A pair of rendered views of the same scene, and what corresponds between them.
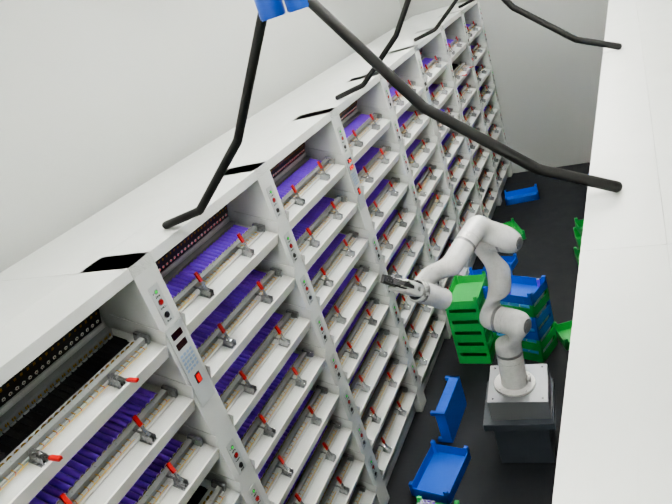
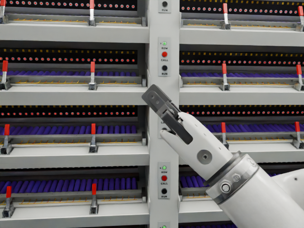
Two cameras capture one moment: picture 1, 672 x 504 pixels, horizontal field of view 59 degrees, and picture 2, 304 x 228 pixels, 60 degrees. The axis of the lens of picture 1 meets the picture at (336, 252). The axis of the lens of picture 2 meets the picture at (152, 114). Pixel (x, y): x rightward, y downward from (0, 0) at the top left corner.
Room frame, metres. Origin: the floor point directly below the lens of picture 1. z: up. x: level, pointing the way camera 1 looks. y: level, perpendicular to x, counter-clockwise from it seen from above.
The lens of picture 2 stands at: (1.64, -0.49, 1.30)
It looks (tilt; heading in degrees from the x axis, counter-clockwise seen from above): 3 degrees down; 53
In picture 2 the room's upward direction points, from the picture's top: straight up
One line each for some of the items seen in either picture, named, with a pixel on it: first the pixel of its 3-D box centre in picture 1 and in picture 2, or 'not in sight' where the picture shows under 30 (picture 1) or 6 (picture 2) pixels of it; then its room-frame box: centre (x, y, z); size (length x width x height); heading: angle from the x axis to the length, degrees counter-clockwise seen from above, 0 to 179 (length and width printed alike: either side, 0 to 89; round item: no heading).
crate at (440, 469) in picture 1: (440, 470); not in sight; (2.24, -0.14, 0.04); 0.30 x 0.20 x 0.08; 141
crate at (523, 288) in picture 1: (514, 287); not in sight; (2.98, -0.92, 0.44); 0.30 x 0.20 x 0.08; 40
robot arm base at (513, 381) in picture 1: (512, 368); not in sight; (2.25, -0.60, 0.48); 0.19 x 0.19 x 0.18
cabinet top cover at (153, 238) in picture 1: (282, 142); not in sight; (2.53, 0.07, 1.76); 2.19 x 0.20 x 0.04; 149
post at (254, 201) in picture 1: (312, 359); (160, 212); (2.23, 0.25, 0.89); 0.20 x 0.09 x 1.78; 59
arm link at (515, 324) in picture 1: (511, 332); not in sight; (2.22, -0.63, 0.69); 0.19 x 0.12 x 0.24; 37
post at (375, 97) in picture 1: (404, 217); not in sight; (3.43, -0.47, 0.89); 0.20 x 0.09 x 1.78; 59
